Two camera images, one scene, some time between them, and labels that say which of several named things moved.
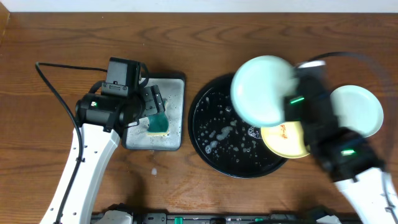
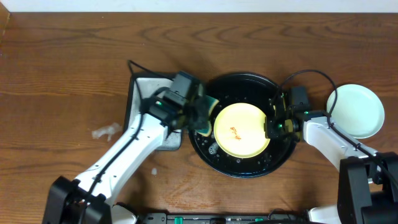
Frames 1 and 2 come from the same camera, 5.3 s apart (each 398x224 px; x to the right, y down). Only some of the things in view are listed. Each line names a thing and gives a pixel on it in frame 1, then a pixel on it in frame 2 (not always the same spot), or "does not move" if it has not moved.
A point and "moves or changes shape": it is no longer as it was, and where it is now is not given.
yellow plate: (286, 140) -> (240, 130)
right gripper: (293, 112) -> (270, 130)
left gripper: (155, 101) -> (203, 111)
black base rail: (143, 218) does not move
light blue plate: (357, 108) does not move
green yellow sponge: (158, 124) moves or changes shape
